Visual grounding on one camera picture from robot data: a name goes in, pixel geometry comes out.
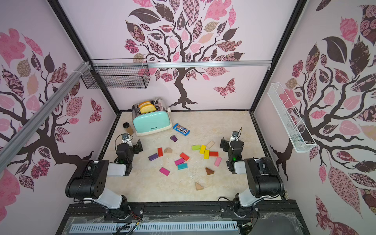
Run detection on purple rectangular block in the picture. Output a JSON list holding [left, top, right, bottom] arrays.
[[148, 153, 159, 162]]

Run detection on light pink block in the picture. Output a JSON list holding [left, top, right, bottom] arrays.
[[214, 157, 222, 167]]

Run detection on orange toast slice back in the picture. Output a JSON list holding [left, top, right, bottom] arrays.
[[138, 101, 151, 108]]

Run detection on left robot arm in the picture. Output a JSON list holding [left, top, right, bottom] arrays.
[[65, 140, 143, 220]]

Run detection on white wire wall shelf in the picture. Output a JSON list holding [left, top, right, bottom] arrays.
[[267, 83, 318, 153]]

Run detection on yellow block lower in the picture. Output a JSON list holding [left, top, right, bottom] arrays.
[[204, 149, 210, 160]]

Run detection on magenta rectangular block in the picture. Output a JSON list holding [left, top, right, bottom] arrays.
[[160, 167, 170, 176], [174, 158, 185, 165]]

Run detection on left wall aluminium rail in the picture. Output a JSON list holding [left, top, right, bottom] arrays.
[[1, 62, 89, 171]]

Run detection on purple triangular wooden block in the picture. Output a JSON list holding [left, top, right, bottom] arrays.
[[170, 135, 178, 142]]

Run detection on small brown spice jar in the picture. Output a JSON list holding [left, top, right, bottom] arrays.
[[122, 122, 134, 135]]

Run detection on lime green block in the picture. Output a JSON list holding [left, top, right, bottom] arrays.
[[192, 145, 201, 151]]

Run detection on back wall aluminium rail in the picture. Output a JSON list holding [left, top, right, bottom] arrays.
[[93, 60, 272, 68]]

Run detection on red block right group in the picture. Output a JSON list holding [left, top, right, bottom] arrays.
[[209, 151, 219, 157]]

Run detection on teal rectangular block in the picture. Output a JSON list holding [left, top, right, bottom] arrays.
[[177, 163, 188, 170]]

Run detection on black wire wall basket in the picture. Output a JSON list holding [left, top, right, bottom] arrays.
[[81, 57, 151, 89]]

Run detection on mint green toy toaster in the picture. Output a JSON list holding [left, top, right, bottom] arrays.
[[131, 98, 172, 137]]

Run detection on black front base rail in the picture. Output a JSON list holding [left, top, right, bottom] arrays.
[[62, 200, 303, 222]]

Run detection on yellow block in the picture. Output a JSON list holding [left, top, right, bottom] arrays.
[[204, 149, 210, 160], [199, 145, 206, 154]]

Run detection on yellow block upper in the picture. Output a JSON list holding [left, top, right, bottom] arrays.
[[199, 145, 206, 154]]

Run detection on dark brown triangular block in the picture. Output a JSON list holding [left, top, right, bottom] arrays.
[[205, 167, 214, 175]]

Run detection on light brown triangular block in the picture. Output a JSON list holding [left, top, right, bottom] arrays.
[[195, 183, 204, 191]]

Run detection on yellow toast slice front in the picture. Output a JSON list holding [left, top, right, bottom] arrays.
[[140, 103, 157, 114]]

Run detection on magenta rectangular block front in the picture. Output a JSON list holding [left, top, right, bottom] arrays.
[[160, 167, 170, 176]]

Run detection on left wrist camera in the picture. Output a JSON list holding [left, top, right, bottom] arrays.
[[121, 133, 132, 144]]

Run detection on white slotted cable duct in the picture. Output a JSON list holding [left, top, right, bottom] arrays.
[[68, 221, 239, 235]]

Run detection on blue candy packet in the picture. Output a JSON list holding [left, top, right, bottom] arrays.
[[173, 123, 190, 136]]

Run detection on beige square wooden block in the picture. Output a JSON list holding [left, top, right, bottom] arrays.
[[206, 141, 215, 149]]

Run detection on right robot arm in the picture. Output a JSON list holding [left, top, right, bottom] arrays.
[[220, 139, 284, 218]]

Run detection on bright red rectangular block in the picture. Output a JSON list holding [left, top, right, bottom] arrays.
[[180, 153, 190, 162]]

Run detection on dark red rectangular block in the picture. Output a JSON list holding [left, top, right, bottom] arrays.
[[158, 147, 163, 157]]

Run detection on wall aluminium rail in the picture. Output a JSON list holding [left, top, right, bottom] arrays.
[[1, 62, 89, 171], [93, 60, 272, 68]]

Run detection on beige triangular wooden block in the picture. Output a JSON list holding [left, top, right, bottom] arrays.
[[164, 147, 173, 154]]

